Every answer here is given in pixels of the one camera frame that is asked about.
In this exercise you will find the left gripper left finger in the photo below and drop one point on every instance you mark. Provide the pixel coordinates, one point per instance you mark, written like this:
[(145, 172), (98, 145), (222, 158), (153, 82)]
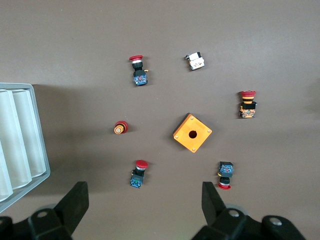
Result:
[(75, 200)]

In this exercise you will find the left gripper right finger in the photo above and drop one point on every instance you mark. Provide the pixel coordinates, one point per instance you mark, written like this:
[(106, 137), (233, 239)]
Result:
[(212, 207)]

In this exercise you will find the red mushroom button blue block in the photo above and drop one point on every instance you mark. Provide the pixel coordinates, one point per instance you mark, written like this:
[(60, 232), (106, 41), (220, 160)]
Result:
[(138, 75), (226, 170), (140, 166)]

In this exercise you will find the orange button box with hole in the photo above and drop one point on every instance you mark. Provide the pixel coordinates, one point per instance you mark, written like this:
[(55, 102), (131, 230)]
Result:
[(182, 137)]

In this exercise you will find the red yellow button head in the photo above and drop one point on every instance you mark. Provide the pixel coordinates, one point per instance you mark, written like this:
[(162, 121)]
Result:
[(122, 127)]

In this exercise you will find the grey tray with white ridges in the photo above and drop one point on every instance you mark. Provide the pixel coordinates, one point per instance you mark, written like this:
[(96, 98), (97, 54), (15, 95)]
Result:
[(22, 130)]

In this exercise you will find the red emergency stop orange block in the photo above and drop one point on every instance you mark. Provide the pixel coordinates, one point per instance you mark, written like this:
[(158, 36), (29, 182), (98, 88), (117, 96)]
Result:
[(247, 107)]

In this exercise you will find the orange white contact block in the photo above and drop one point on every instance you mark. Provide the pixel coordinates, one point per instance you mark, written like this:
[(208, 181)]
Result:
[(196, 61)]

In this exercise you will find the brown paper table cover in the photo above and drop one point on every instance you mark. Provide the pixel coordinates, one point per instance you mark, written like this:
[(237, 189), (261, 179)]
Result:
[(75, 37)]

